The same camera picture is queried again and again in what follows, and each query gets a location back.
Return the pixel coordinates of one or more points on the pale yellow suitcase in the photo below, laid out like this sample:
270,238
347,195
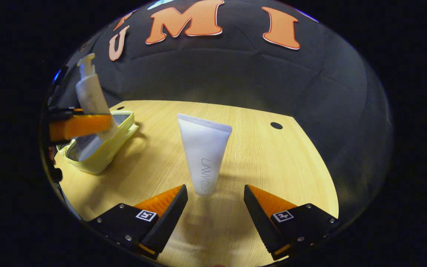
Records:
98,159

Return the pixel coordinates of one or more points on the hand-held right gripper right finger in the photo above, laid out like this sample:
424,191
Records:
260,222

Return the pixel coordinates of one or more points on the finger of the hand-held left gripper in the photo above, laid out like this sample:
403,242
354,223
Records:
80,126

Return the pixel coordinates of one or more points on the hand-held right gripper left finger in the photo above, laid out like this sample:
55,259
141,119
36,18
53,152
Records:
169,218

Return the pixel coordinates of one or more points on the white squeeze tube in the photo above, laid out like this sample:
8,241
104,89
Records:
204,148

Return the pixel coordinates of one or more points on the white pump bottle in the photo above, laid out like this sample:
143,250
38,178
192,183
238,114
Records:
89,96

